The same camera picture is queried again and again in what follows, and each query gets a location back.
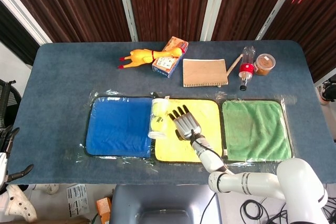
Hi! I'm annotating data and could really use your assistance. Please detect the robot left five-finger hand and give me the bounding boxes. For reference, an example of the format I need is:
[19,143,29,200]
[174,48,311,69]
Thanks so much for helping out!
[0,125,35,183]

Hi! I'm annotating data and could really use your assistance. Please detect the robot right five-finger hand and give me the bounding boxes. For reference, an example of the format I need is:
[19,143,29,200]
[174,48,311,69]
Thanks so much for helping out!
[167,104,206,143]

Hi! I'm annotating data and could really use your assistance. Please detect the clear tennis ball tube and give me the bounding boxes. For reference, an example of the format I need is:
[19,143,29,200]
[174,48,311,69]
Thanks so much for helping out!
[148,98,170,140]

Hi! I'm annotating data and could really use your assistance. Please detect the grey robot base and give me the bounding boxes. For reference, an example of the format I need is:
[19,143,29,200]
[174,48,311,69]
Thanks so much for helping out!
[109,184,223,224]

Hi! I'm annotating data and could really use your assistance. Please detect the yellow cloth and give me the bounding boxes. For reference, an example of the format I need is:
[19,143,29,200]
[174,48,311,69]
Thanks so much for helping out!
[152,99,224,163]

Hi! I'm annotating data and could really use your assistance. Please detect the green cloth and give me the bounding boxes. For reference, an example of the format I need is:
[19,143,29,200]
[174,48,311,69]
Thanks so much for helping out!
[222,100,293,162]

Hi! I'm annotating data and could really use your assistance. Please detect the blue cloth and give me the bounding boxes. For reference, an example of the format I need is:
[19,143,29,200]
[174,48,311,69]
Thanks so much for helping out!
[85,97,154,158]

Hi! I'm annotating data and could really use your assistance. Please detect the black mesh chair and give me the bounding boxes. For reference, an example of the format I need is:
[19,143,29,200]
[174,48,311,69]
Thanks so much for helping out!
[0,79,23,130]

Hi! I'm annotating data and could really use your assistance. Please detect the brown spiral notebook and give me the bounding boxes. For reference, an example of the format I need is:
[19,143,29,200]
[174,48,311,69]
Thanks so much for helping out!
[182,58,229,88]

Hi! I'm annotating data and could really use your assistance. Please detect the blue and orange carton box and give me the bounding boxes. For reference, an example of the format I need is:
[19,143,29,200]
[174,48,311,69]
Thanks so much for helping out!
[151,36,189,79]

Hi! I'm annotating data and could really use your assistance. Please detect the white clog shoe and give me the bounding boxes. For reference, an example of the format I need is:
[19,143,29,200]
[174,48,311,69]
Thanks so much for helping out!
[4,184,38,223]

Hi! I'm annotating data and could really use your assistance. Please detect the clear plastic film sheet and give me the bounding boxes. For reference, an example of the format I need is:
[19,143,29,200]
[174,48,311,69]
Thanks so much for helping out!
[78,90,295,167]

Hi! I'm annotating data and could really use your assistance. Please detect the wooden stick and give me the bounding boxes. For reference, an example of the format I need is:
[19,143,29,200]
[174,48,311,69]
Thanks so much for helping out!
[217,54,244,88]

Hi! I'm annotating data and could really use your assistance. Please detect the blue felt table cover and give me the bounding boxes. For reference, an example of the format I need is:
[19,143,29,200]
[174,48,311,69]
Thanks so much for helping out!
[10,40,328,186]

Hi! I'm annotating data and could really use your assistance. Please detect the clear bottle with red label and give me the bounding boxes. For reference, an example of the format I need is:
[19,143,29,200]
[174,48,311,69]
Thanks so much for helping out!
[238,46,257,91]

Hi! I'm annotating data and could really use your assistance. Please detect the yellow rubber chicken toy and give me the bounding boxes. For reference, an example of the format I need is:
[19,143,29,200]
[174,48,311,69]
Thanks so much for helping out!
[117,47,186,70]

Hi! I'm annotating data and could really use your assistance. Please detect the printed paper sheet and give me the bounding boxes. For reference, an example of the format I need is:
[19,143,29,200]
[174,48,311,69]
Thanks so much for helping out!
[66,184,89,218]

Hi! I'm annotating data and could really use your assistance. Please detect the clear jar with brown contents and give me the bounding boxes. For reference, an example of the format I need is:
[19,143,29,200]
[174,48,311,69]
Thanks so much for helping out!
[254,53,276,76]

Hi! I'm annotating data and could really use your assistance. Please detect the small orange box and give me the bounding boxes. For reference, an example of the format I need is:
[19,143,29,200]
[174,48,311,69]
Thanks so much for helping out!
[96,197,112,223]

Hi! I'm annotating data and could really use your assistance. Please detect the brown pleated curtain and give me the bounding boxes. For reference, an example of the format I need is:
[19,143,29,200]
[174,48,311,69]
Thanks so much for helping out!
[212,0,296,42]
[0,0,132,44]
[125,0,215,42]
[262,0,336,83]

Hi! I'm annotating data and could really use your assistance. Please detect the black and white device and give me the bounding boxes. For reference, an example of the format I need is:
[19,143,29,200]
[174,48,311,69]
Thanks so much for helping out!
[316,76,336,105]

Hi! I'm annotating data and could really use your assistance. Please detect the black cables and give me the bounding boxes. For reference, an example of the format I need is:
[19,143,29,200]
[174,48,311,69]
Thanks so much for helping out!
[199,194,336,224]

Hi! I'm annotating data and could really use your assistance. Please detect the white frame post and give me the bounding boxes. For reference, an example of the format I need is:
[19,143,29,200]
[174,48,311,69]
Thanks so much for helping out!
[115,0,139,42]
[200,0,230,42]
[255,0,302,41]
[0,0,53,46]

